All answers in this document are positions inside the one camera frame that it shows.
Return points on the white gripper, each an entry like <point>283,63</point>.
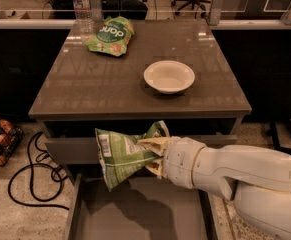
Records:
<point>181,160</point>

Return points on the green jalapeno chip bag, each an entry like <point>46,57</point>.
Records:
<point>121,156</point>

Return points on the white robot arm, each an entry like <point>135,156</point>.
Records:
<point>256,180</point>

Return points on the grey middle drawer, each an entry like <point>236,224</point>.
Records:
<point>141,208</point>

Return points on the grey drawer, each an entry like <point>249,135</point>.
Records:
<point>141,208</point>
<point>84,150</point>

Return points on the grey top drawer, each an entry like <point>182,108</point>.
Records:
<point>84,150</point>

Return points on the grey drawer cabinet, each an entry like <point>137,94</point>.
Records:
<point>84,91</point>

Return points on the green snack bag on counter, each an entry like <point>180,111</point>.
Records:
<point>113,37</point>

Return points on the white bowl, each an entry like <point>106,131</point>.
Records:
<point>169,77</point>

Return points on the clear plastic water bottle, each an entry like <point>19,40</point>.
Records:
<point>83,16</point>

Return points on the brown bottle in basket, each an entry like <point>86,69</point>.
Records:
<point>7,127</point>

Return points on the orange item in basket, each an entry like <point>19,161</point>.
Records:
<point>5,140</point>

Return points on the black office chair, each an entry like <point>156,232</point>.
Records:
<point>193,3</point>

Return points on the black wire basket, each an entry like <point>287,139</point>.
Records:
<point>6,152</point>

